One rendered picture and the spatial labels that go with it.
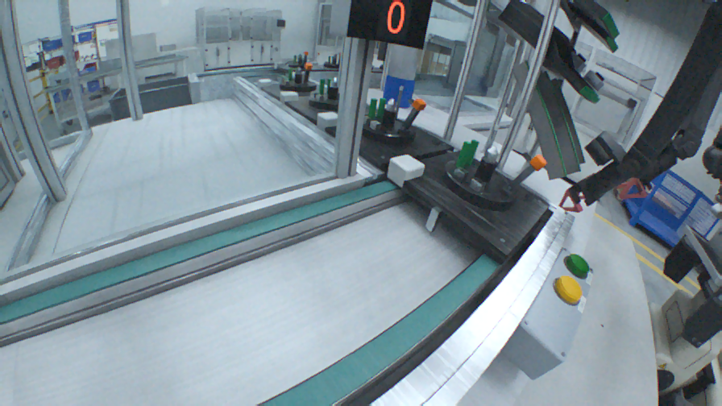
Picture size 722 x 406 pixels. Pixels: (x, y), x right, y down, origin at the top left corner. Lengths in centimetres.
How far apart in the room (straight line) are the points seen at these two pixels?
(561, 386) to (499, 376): 11
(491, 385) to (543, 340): 10
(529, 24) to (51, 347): 97
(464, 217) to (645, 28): 925
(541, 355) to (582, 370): 18
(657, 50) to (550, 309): 924
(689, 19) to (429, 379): 1001
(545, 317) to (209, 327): 37
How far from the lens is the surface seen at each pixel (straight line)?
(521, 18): 71
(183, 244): 34
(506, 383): 39
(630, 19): 941
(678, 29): 982
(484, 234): 36
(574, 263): 43
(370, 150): 49
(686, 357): 90
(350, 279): 31
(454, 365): 25
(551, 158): 64
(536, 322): 32
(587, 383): 50
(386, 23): 31
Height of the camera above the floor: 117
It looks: 36 degrees down
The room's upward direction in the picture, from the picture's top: 10 degrees clockwise
